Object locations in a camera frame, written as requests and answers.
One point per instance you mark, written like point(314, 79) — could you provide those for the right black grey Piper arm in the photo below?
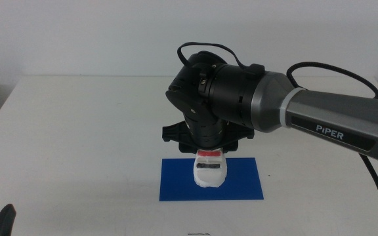
point(323, 111)

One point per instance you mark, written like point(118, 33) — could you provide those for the blue rectangular mat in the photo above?
point(176, 183)

